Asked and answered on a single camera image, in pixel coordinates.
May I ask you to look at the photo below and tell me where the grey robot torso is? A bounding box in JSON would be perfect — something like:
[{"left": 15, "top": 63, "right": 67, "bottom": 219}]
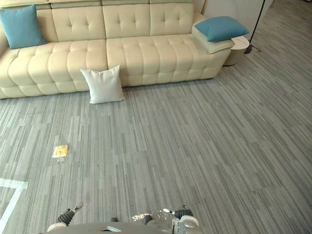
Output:
[{"left": 50, "top": 221, "right": 176, "bottom": 234}]

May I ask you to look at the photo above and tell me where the white square cushion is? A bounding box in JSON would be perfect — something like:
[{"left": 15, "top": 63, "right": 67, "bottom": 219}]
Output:
[{"left": 79, "top": 64, "right": 126, "bottom": 105}]

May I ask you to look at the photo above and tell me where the round beige side table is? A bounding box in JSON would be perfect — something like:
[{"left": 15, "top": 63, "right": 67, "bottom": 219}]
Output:
[{"left": 223, "top": 36, "right": 251, "bottom": 66}]

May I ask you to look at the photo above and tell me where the black floor lamp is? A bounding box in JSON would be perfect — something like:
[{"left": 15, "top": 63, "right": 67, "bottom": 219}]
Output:
[{"left": 244, "top": 0, "right": 266, "bottom": 55}]

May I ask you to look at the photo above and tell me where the cream tufted leather sofa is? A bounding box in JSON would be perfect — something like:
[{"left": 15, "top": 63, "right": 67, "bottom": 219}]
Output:
[{"left": 0, "top": 0, "right": 236, "bottom": 99}]

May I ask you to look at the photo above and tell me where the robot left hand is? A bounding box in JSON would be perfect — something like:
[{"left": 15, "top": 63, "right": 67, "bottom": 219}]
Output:
[{"left": 56, "top": 201, "right": 84, "bottom": 224}]

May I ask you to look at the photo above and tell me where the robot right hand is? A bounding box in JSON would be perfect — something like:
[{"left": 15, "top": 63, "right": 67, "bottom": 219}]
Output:
[{"left": 162, "top": 204, "right": 195, "bottom": 218}]

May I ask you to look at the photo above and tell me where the blue square cushion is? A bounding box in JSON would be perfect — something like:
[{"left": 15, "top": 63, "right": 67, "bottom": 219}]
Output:
[
  {"left": 0, "top": 4, "right": 47, "bottom": 50},
  {"left": 194, "top": 16, "right": 250, "bottom": 42}
]

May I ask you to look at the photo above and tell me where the cream leather cushion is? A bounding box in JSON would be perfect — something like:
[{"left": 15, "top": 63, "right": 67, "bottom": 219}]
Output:
[{"left": 191, "top": 25, "right": 236, "bottom": 55}]

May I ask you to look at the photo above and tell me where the white floor tape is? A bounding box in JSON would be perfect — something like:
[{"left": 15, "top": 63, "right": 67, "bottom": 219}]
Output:
[{"left": 0, "top": 178, "right": 29, "bottom": 226}]

